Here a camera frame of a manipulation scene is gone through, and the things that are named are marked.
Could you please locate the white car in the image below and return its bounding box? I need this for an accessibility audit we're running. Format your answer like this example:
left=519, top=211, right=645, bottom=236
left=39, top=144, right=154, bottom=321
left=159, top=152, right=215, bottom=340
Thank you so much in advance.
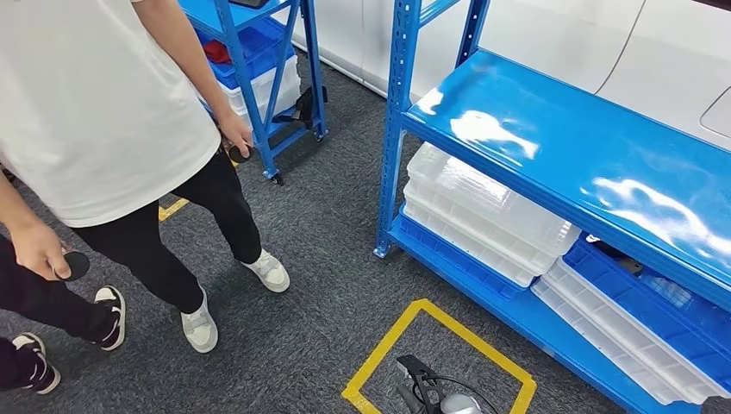
left=272, top=0, right=731, bottom=154

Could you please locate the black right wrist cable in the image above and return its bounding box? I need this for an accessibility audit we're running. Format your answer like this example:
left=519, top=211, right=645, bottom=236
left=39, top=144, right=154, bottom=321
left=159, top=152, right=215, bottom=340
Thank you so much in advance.
left=421, top=373, right=499, bottom=414

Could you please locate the red cloth item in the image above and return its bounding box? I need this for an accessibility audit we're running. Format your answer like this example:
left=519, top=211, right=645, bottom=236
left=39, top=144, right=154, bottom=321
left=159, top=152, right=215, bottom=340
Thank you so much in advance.
left=203, top=40, right=233, bottom=66

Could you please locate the black strap bag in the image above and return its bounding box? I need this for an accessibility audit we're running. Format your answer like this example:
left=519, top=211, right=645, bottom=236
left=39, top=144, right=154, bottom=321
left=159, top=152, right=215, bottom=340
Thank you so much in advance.
left=272, top=85, right=329, bottom=131

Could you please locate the blue metal shelf rack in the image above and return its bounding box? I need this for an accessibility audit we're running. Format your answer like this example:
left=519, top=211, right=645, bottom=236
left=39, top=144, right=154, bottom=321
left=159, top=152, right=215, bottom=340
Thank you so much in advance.
left=372, top=0, right=731, bottom=414
left=178, top=0, right=329, bottom=185

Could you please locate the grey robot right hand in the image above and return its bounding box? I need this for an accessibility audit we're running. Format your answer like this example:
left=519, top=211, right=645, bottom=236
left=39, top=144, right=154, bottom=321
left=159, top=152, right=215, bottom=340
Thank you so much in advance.
left=395, top=384, right=427, bottom=414

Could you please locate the person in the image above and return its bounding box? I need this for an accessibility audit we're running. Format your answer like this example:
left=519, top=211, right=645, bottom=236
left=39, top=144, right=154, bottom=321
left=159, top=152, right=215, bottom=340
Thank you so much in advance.
left=0, top=0, right=291, bottom=354
left=0, top=234, right=127, bottom=397

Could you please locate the small white plastic crate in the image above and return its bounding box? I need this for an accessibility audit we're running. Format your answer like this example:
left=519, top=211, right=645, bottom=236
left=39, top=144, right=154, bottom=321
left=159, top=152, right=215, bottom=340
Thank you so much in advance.
left=529, top=279, right=690, bottom=407
left=540, top=258, right=731, bottom=402
left=199, top=53, right=303, bottom=131

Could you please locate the small black part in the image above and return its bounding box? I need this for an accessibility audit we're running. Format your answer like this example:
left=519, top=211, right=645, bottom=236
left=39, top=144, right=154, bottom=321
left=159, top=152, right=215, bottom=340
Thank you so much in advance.
left=586, top=235, right=646, bottom=278

